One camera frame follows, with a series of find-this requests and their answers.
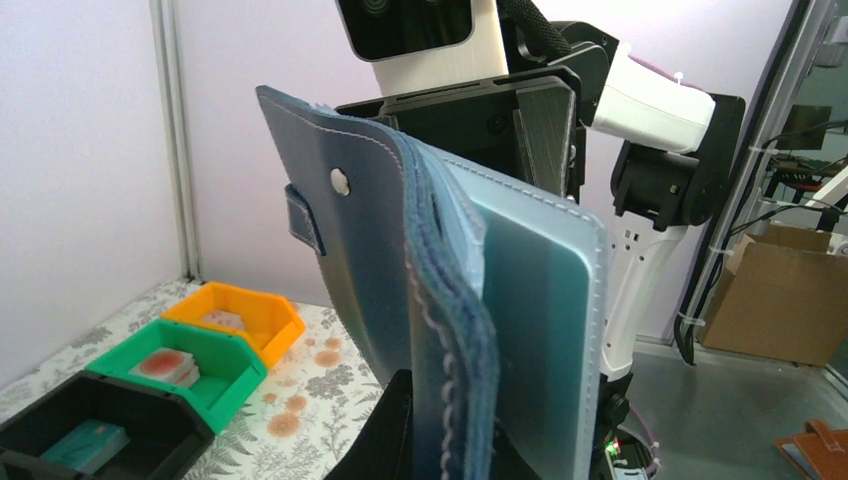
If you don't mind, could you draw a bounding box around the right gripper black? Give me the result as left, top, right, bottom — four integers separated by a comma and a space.
338, 39, 610, 200

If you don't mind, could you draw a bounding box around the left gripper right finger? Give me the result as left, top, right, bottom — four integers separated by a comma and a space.
493, 423, 540, 480

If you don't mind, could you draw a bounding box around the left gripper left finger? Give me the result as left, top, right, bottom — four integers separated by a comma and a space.
325, 370, 413, 480

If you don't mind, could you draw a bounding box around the blue leather card holder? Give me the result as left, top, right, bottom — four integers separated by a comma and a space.
256, 86, 609, 479

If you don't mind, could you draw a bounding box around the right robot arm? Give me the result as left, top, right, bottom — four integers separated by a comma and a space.
339, 1, 745, 479

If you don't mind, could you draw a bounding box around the pale card stack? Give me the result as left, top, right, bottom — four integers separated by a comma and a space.
200, 310, 246, 331

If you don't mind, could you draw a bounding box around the white red card stack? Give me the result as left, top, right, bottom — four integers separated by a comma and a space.
129, 347, 200, 388

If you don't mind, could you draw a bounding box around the teal card stack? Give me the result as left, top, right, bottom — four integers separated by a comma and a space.
40, 419, 130, 474

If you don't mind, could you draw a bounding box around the brown leather holder on floor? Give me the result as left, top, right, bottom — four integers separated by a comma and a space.
774, 419, 847, 480

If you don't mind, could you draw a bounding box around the floral table mat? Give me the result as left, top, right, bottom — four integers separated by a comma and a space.
0, 278, 399, 480

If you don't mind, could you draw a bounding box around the orange bin right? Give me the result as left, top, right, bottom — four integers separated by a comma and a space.
161, 282, 305, 369

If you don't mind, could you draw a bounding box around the green bin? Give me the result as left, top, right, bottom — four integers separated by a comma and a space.
86, 319, 267, 434

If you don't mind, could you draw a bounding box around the black bin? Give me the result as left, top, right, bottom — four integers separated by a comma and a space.
1, 371, 214, 479

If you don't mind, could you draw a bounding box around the cardboard box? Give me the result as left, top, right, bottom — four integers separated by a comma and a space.
698, 224, 847, 367

